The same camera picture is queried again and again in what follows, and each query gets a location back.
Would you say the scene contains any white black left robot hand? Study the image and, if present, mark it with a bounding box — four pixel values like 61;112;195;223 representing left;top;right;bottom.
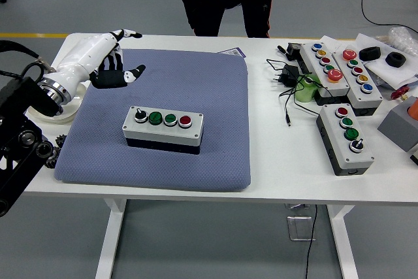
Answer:
50;28;147;90

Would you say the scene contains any blue-grey quilted mat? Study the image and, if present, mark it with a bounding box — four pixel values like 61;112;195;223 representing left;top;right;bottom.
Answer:
54;48;252;192

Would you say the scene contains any white tape roll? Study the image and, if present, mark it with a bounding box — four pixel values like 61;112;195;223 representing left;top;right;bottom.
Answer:
25;81;88;126

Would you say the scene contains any small black device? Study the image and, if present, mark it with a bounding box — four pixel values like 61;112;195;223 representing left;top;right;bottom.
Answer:
276;42;304;61

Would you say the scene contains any grey block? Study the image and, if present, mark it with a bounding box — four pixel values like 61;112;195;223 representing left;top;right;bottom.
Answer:
378;95;418;153

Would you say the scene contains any metal floor socket plate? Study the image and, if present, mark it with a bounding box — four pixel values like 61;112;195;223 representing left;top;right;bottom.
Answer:
286;215;317;242

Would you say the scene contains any five-button box with plain mushroom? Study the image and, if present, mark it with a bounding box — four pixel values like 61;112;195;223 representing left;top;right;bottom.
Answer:
331;48;383;117

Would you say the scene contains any five-button box with labelled mushroom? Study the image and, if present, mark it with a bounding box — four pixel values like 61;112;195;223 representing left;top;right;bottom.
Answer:
295;42;352;106

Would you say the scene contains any purple label card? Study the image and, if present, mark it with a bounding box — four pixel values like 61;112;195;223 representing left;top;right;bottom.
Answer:
217;46;246;58

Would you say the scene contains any green tape dispenser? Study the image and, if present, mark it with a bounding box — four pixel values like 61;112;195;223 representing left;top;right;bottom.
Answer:
293;73;323;103

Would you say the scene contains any grey four-button control box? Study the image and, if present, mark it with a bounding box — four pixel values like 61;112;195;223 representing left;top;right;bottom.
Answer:
315;103;376;177
122;105;204;156

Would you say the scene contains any black power adapter with cord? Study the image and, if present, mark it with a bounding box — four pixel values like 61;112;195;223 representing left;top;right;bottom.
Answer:
265;58;327;127

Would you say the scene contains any clear plastic bag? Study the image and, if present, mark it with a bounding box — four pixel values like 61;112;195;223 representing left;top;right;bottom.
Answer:
387;26;418;56

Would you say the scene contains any white table leg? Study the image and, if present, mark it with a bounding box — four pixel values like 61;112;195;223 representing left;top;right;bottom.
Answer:
94;199;128;279
326;205;360;279

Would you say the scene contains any red valve handle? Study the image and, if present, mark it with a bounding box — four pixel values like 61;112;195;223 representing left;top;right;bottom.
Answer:
391;85;411;100

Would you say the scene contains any black cable under table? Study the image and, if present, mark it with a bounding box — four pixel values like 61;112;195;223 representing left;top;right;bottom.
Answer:
305;205;318;279

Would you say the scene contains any black metal gear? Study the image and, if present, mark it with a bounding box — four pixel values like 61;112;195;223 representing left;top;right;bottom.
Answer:
44;148;63;171
54;134;69;150

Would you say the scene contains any black foam ring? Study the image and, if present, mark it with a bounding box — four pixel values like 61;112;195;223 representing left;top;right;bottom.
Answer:
385;52;407;68
358;46;381;62

